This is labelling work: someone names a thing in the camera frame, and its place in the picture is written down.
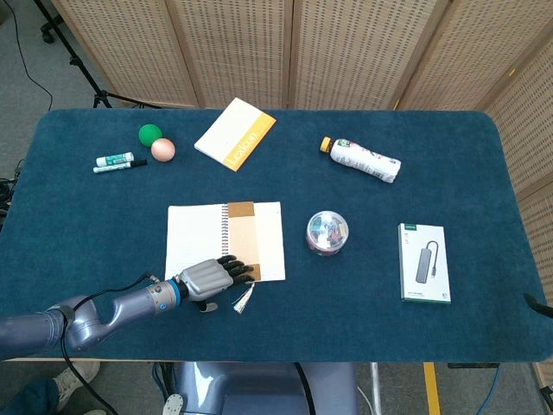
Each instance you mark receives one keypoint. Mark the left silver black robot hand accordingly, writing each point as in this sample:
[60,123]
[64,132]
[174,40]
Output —
[207,279]

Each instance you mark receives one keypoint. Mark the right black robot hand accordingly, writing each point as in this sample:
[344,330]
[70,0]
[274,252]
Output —
[540,306]

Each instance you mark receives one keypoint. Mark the brown card bookmark with tassel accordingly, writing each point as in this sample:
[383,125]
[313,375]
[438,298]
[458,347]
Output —
[244,238]

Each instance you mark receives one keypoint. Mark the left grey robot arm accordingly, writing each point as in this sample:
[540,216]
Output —
[121,309]

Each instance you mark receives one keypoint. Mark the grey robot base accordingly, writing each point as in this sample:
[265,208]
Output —
[242,389]

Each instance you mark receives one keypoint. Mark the white USB hub box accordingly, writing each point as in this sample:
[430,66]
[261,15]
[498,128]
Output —
[425,263]

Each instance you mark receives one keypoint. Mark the clear round container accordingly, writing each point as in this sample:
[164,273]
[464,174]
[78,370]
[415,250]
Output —
[327,233]

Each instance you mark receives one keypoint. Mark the peach ball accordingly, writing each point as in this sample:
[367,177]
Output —
[163,150]

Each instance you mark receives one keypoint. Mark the white marker with black cap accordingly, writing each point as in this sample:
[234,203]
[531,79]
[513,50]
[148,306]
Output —
[116,167]

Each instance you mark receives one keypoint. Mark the blue table cloth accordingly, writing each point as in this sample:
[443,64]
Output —
[345,324]

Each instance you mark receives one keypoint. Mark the white yellow Lexicon notebook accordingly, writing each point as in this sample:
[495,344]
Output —
[229,134]

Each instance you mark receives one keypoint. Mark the green-capped white marker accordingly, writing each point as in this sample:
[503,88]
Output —
[114,159]

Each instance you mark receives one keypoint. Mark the green ball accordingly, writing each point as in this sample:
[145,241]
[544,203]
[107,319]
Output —
[149,135]

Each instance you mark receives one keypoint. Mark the white shoe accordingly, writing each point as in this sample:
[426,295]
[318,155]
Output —
[75,376]

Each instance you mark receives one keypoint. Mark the metal table leg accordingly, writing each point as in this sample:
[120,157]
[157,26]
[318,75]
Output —
[376,384]

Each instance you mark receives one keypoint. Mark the white bottle with yellow cap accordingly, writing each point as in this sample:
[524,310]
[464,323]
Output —
[363,160]

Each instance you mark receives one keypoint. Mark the person leg in blue trousers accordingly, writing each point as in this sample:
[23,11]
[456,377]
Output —
[26,400]

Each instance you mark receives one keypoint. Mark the black tripod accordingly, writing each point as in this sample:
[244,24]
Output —
[82,69]

